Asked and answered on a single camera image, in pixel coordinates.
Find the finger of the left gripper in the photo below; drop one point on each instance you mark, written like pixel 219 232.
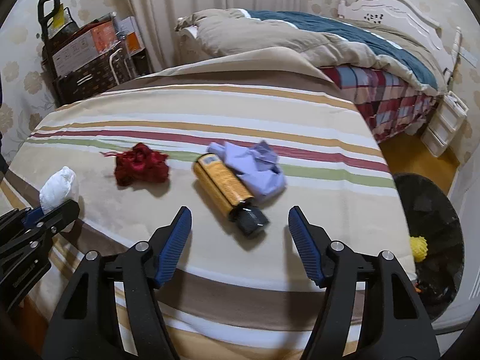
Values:
pixel 59 218
pixel 32 217

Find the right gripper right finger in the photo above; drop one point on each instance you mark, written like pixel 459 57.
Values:
pixel 394 324

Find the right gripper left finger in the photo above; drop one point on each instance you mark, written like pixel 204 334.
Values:
pixel 85 324

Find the white tissue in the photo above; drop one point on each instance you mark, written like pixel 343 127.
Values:
pixel 60 187

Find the yellow foam fruit net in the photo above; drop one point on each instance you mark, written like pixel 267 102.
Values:
pixel 419 248

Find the dark red ribbon bundle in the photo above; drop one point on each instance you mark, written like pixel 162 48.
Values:
pixel 140 163

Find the yellow bottle black cap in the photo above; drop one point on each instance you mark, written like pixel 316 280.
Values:
pixel 231 197

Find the purple paper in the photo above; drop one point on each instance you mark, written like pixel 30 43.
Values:
pixel 256 167

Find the black trash bin with liner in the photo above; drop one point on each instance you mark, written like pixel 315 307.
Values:
pixel 429 213

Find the white wardrobe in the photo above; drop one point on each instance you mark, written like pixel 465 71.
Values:
pixel 464 195

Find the brown patterned storage box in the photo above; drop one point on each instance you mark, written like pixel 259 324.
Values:
pixel 103 73

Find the cardboard box orange print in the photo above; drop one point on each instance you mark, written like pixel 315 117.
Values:
pixel 85 48

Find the striped tablecloth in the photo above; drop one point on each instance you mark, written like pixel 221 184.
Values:
pixel 238 141

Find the white plastic drawer unit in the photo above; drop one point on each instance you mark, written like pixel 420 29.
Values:
pixel 444 124

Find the plaid bed sheet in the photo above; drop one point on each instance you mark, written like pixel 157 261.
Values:
pixel 388 104

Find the beige and blue duvet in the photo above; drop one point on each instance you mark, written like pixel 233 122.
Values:
pixel 323 41

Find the white wooden bed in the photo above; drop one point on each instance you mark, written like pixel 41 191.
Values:
pixel 404 16

